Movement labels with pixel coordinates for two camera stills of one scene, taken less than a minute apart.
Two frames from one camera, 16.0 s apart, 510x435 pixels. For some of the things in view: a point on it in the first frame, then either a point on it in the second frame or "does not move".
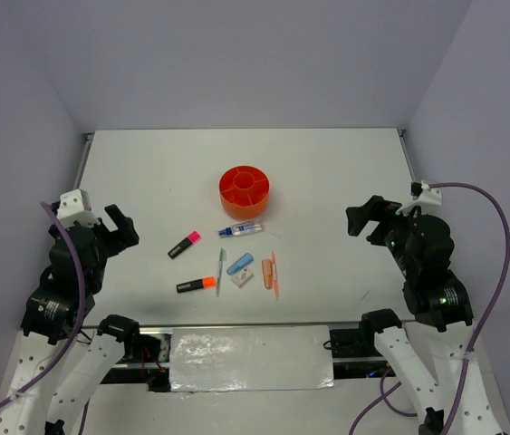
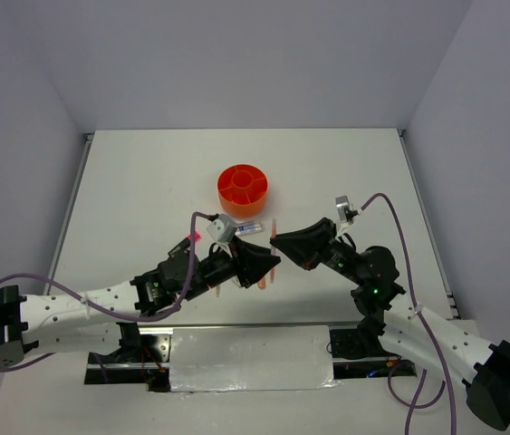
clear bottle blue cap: [240, 228] does not move
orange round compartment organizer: [244, 191] does not move
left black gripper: [126, 231] → [250, 262]
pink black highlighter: [193, 237] does not move
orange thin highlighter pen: [275, 277] → [273, 251]
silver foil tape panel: [251, 358] does not move
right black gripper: [375, 207] → [309, 246]
